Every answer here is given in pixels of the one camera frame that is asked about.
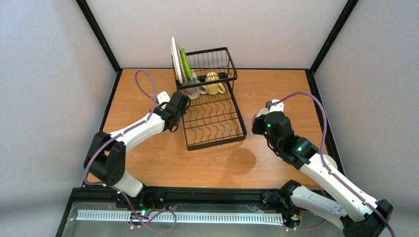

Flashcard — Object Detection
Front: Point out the tall seashell mug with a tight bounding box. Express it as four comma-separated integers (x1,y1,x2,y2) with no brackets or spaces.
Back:
183,70,209,100

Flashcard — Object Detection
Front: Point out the woven bamboo tray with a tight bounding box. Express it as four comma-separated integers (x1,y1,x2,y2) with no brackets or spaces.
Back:
175,41,188,85

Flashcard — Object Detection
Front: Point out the black wire dish rack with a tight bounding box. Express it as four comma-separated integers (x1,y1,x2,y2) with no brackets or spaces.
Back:
182,47,247,151

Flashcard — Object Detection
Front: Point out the blue striped white plate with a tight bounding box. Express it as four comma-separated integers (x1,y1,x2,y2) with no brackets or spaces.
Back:
170,37,183,85

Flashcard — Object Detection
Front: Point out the yellow handled white mug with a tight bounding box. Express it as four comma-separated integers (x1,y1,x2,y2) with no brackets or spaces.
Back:
205,72,226,95

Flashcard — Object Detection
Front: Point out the green plate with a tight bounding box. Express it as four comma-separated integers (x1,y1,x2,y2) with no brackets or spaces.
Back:
180,48,193,81

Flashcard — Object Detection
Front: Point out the white bowl with dark base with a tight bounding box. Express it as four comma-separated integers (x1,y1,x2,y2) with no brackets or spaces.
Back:
323,154,337,169

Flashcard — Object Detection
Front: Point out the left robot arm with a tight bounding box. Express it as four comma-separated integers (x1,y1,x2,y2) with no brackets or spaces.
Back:
84,91,190,197

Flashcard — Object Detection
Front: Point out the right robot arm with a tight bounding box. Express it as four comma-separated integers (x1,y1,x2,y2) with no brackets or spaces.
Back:
252,109,393,237

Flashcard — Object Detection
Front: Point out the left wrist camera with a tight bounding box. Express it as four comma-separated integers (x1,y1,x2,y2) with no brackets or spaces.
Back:
157,91,170,105

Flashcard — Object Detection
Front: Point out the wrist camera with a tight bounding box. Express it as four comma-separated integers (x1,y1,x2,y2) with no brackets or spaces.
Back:
157,91,170,105
266,99,284,113

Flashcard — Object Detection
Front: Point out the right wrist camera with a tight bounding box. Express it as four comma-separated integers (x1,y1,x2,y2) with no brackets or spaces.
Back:
266,99,284,113

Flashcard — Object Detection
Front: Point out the black aluminium base frame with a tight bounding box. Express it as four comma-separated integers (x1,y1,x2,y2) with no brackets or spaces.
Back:
62,185,374,237

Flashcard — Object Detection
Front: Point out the white slotted cable duct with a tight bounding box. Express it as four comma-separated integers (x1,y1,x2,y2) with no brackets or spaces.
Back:
76,210,283,226

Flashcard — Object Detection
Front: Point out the left black corner post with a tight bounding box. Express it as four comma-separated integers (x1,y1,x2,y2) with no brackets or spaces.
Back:
76,0,122,73

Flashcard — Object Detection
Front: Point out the black corner post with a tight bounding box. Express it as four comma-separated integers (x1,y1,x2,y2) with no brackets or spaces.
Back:
310,0,358,75
76,0,122,73

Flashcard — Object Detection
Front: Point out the right black corner post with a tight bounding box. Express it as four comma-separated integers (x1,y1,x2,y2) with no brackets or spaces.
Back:
310,0,358,75

